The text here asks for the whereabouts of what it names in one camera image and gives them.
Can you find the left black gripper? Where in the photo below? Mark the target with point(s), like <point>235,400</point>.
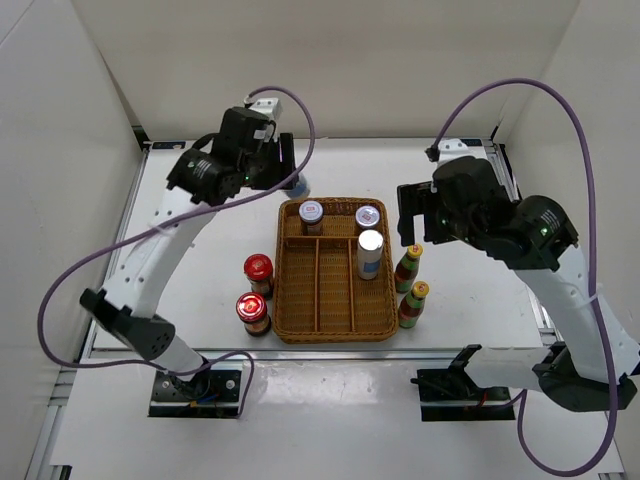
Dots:
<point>275,178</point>

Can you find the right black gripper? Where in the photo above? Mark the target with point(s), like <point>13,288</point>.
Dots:
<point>416,200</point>

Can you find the white-lid spice jar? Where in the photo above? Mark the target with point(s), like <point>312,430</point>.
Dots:
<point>367,217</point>
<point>311,214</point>

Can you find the silver-cap pepper shaker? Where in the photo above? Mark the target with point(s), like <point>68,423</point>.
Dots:
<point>300,190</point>
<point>369,254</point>

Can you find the yellow-cap chili bottle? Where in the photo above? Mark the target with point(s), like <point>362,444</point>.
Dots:
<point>407,268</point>
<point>412,305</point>

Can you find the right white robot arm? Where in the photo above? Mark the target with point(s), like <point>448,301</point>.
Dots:
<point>535,239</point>

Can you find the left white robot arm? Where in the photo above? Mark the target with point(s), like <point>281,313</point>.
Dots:
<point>244,153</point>

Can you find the upper red-lid sauce jar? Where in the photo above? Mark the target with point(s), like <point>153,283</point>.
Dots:
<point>259,271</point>

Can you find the red-lid sauce jar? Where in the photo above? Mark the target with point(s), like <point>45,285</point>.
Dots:
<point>252,310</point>
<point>259,271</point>

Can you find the brown wicker divided basket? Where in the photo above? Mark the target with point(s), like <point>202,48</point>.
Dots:
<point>319,297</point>

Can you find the lower red-lid sauce jar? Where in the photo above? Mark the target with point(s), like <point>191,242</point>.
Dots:
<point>252,310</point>

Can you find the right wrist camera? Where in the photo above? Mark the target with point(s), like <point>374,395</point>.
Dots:
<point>447,150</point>

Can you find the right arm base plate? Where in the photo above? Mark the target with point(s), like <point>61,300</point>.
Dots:
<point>449,395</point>

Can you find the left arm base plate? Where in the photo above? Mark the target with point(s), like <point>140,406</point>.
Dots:
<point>214,393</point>

